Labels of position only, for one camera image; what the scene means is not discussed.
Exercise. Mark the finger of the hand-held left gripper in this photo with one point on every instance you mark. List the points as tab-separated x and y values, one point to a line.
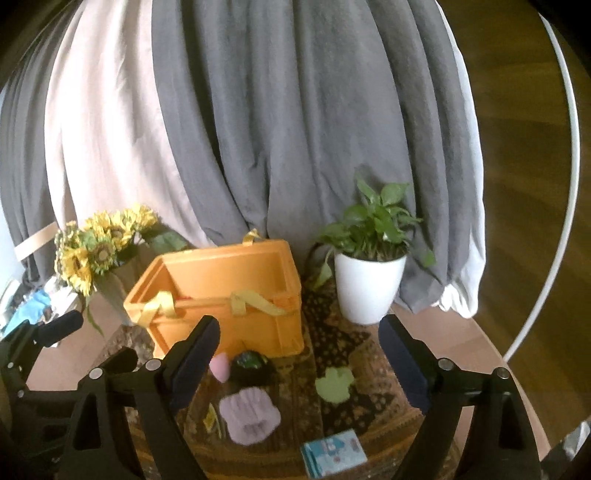
122	360
60	325

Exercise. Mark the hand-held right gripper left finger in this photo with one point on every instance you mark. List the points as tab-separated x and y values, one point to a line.
196	364

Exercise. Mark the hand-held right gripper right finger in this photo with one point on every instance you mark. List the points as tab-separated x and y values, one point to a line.
406	369

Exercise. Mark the pink egg-shaped sponge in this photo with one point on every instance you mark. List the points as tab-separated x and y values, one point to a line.
220	368

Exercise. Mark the black green spotted ball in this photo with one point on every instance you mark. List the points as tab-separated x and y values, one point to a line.
249	364

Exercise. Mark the orange storage box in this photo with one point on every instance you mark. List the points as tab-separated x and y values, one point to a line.
221	277

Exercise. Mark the blue cloth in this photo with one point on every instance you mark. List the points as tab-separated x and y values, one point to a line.
32	304

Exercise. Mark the green flat sponge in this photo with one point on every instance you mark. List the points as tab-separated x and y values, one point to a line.
334	385

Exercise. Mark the yellow sunflower bouquet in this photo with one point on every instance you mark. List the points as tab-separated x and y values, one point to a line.
101	249

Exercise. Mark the green plant in white pot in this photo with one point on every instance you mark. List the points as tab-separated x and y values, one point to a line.
364	290

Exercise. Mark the light wooden slat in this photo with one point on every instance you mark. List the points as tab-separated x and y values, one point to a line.
37	237

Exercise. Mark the white sheer curtain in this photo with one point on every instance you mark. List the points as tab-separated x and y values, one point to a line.
466	286

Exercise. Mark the brown patterned table cloth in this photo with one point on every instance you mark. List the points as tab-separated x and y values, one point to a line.
295	406

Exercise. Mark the blue tissue packet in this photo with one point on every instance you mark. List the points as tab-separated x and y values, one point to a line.
332	454

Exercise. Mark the beige curtain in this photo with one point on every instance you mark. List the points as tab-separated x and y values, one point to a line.
106	138

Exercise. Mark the grey curtain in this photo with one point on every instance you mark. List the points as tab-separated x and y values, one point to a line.
286	115

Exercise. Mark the white hoop tube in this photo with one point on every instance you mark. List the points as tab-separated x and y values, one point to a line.
575	138

